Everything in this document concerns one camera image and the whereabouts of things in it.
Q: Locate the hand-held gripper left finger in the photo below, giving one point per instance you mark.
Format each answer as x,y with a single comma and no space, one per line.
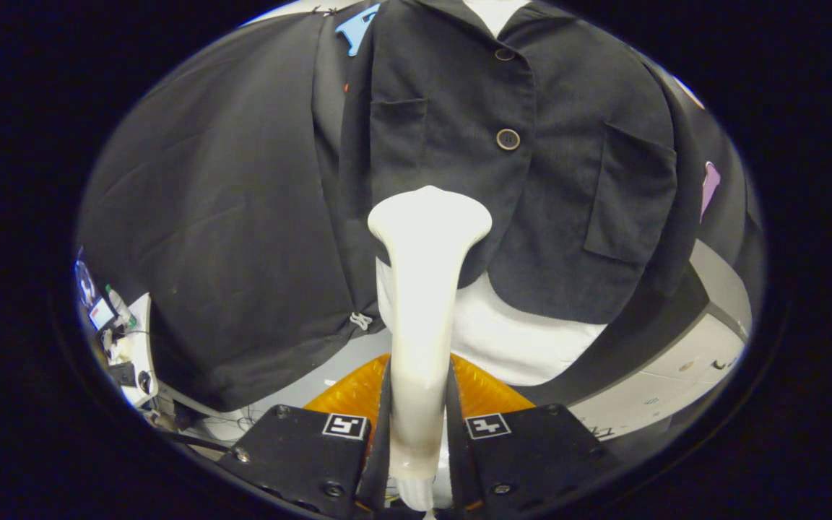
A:
380,455

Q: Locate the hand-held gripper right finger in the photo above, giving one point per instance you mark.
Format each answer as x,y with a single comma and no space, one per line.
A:
457,455

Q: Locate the white garment steamer nozzle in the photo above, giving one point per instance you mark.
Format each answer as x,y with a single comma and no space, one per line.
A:
427,289

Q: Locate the black suit jacket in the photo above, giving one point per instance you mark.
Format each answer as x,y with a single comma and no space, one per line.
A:
568,180

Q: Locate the grey cabinet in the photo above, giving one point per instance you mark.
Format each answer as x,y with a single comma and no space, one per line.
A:
676,390

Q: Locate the white equipment stand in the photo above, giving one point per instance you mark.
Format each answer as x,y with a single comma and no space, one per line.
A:
143,339

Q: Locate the black backdrop cloth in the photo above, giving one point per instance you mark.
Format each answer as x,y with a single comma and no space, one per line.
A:
206,217

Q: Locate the white bottle with green cap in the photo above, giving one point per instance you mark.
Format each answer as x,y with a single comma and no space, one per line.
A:
120,307

